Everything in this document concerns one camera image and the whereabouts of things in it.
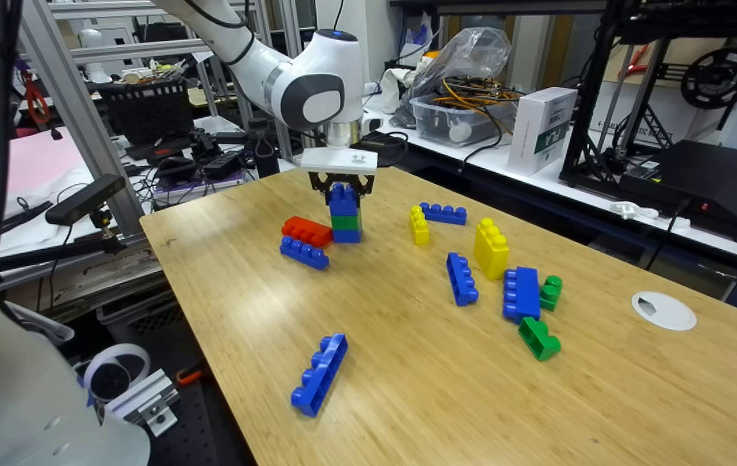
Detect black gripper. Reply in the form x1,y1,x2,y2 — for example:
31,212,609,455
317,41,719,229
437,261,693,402
309,168,381,208

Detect blue two-stud block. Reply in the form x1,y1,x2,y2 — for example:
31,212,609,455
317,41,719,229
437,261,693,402
328,187,366,220
328,178,359,203

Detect blue square block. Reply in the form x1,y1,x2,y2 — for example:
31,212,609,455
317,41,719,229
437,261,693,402
331,225,366,248

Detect red four-stud block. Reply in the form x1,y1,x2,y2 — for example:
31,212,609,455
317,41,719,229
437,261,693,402
280,214,336,252

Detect blue four-stud block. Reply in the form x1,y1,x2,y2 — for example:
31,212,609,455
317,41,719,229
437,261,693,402
419,200,472,229
446,252,481,309
287,331,351,419
278,236,331,271

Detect yellow three-stud block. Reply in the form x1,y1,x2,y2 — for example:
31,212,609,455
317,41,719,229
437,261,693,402
410,203,435,252

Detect large yellow block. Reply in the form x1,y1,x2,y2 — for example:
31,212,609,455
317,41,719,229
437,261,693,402
472,214,516,286

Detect large blue block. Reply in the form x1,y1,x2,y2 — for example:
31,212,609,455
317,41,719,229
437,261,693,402
500,264,547,326

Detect small green block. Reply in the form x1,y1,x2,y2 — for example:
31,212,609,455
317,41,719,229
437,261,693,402
538,271,566,314

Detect green two-stud block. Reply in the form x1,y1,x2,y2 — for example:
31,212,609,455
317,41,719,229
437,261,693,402
517,314,565,366

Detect clear plastic container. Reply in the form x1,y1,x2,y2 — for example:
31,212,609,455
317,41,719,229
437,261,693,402
407,92,517,151

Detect clear plastic bag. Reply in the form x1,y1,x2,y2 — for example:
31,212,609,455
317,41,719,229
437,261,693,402
397,24,517,111

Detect white cardboard box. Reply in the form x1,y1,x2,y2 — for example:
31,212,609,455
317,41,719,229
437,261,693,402
507,85,579,173

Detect white workbench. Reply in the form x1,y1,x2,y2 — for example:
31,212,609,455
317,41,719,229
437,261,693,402
366,98,737,275

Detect pink sheet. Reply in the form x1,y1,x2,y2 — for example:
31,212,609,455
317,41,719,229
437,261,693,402
0,128,98,217

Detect large white table grommet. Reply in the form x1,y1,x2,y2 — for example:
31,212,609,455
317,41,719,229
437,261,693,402
629,290,701,334

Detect black filament spool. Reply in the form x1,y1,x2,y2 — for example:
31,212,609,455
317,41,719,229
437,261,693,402
677,45,737,111

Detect black desktop device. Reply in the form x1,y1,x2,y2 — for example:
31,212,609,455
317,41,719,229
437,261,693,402
653,138,737,247

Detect white wrist mount plate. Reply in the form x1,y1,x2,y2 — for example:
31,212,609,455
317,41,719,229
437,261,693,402
289,146,384,177

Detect yellow cable bundle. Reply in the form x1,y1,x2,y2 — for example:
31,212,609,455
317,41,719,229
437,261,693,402
437,75,509,117

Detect black wire basket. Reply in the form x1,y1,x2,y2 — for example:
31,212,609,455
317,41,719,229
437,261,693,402
94,79,194,151

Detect aluminium frame rail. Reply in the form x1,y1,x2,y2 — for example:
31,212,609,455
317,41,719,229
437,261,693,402
0,33,258,80

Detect black stereo camera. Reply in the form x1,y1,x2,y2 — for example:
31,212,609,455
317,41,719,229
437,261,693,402
42,173,130,230

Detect black 3D printer frame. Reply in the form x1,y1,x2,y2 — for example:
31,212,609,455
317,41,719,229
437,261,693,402
558,0,737,191

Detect aluminium frame post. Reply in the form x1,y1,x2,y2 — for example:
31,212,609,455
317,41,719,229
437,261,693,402
14,0,151,240

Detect white ring clamp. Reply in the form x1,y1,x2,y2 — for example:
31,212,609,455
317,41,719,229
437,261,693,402
80,341,185,440

